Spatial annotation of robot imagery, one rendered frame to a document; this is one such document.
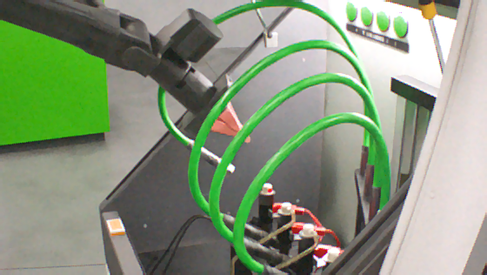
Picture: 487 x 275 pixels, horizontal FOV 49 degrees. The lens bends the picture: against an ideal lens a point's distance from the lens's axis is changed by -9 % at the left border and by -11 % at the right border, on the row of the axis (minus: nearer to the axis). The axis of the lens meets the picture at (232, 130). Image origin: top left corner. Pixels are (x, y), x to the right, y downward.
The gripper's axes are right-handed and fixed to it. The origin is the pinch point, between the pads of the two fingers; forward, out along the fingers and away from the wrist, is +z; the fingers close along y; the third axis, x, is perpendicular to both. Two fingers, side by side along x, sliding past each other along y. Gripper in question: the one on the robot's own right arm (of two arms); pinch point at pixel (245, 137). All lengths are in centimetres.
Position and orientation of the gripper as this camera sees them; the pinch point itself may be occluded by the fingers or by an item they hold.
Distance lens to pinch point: 96.9
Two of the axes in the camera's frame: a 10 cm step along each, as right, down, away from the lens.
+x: -0.8, -3.4, 9.4
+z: 7.2, 6.3, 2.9
